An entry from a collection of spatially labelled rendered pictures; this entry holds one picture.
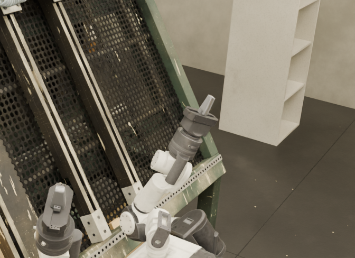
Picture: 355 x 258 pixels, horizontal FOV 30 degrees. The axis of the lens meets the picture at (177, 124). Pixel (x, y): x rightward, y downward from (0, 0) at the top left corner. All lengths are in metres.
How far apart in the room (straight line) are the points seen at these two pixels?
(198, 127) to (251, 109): 3.95
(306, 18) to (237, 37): 0.73
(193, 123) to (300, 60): 4.35
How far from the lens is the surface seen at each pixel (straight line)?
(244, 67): 5.89
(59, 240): 1.56
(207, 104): 2.02
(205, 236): 2.02
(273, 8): 5.67
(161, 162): 2.06
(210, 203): 3.69
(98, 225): 2.79
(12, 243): 2.49
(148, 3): 3.55
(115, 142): 2.97
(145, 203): 2.19
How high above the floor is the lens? 2.49
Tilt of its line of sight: 24 degrees down
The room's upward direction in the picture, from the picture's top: 5 degrees clockwise
